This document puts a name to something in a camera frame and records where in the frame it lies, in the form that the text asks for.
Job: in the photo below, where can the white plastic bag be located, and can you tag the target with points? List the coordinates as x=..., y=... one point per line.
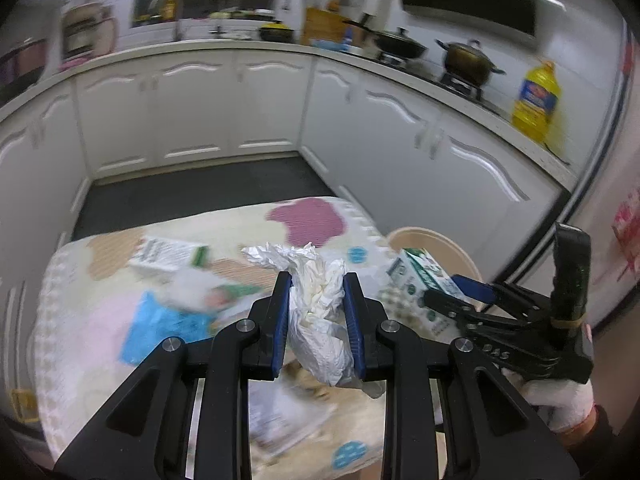
x=317, y=332

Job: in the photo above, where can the yellow cooking oil bottle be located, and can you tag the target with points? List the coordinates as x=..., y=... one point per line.
x=537, y=99

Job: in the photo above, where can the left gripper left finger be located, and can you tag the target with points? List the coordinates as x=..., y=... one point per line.
x=142, y=430

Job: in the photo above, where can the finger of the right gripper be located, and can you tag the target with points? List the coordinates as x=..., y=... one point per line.
x=461, y=312
x=502, y=295

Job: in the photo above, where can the white paper sheet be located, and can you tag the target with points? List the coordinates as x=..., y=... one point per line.
x=281, y=416

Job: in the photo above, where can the green white box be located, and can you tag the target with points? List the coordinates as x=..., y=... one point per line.
x=167, y=256

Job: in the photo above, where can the blue plastic wrapper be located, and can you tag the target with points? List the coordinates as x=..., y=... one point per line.
x=153, y=323

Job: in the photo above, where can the black wok with lid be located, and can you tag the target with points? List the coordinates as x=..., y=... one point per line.
x=397, y=43

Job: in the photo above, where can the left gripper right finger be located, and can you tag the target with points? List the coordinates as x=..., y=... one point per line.
x=450, y=413

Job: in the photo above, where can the dark stock pot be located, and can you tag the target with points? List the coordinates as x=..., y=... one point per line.
x=468, y=62

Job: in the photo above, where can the white lower kitchen cabinets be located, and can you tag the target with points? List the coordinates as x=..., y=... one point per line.
x=406, y=151

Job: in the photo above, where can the patterned table cloth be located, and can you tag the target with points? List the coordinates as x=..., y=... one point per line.
x=89, y=297

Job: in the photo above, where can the wooden cutting board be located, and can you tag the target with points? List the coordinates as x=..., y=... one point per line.
x=322, y=25

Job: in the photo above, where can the gas stove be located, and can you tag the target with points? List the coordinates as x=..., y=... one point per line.
x=419, y=68

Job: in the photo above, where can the beige plastic trash bin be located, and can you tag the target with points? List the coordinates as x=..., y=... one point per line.
x=446, y=252

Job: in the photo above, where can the right hand white glove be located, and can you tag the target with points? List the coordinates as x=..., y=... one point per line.
x=567, y=407

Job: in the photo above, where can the yellow black casserole pot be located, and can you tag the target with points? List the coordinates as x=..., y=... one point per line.
x=276, y=32

